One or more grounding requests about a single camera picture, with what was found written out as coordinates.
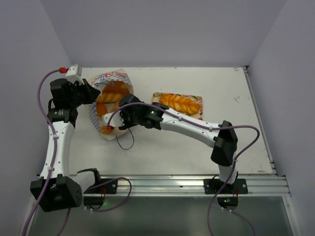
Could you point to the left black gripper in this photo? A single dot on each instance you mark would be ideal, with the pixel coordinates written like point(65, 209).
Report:
point(92, 95)

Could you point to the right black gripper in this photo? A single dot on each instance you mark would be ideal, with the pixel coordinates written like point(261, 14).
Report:
point(125, 118)

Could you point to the paper bag with blue pattern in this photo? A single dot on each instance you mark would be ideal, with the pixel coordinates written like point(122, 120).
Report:
point(114, 78)

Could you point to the braided fake bread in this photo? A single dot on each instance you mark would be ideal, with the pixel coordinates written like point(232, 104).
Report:
point(181, 104)

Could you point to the long sliced fake baguette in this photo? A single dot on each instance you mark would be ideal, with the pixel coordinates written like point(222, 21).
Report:
point(106, 129)

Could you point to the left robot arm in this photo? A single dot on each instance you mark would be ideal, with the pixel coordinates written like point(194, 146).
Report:
point(55, 189)

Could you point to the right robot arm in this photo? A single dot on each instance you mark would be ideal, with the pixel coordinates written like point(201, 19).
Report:
point(220, 137)

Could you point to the floral tray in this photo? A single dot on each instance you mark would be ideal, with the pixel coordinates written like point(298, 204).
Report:
point(198, 99)

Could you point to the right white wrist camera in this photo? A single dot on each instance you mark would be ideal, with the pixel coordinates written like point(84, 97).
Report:
point(113, 119)

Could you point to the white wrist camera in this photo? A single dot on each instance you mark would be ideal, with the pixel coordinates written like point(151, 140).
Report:
point(113, 119)
point(74, 73)

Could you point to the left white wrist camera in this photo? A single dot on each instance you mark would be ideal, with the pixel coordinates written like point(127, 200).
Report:
point(74, 73)

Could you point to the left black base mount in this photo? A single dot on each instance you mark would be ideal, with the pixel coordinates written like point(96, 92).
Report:
point(95, 198)

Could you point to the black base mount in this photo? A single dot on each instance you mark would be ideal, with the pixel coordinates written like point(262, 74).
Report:
point(228, 198)
point(95, 198)

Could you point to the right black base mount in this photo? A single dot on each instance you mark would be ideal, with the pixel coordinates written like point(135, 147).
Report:
point(228, 198)

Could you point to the aluminium rail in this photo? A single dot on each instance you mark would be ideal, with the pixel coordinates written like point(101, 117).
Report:
point(193, 186)

